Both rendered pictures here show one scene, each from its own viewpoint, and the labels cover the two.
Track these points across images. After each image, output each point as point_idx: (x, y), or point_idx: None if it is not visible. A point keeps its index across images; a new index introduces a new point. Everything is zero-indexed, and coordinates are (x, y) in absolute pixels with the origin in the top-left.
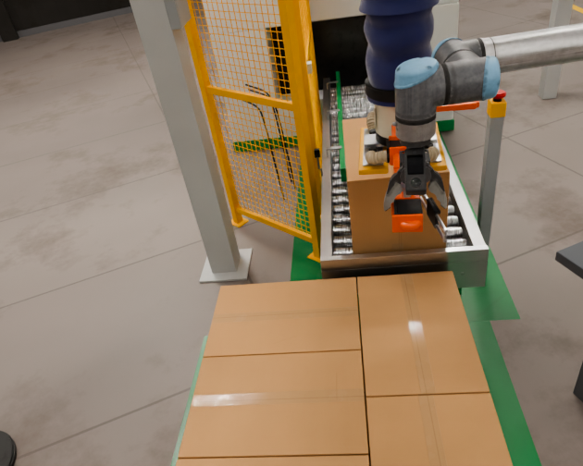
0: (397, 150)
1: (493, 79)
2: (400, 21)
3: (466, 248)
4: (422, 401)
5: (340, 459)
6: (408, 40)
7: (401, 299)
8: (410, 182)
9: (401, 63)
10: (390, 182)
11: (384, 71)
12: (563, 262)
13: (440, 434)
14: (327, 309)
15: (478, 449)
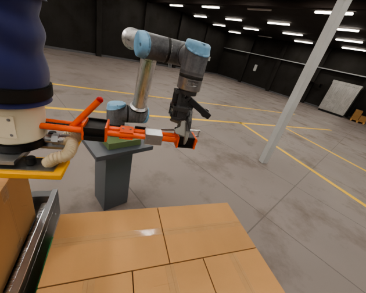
0: (107, 127)
1: None
2: (38, 9)
3: (51, 198)
4: (167, 233)
5: (211, 272)
6: (45, 32)
7: (82, 246)
8: (208, 111)
9: (42, 57)
10: (191, 122)
11: (32, 67)
12: (101, 158)
13: (182, 226)
14: None
15: (185, 214)
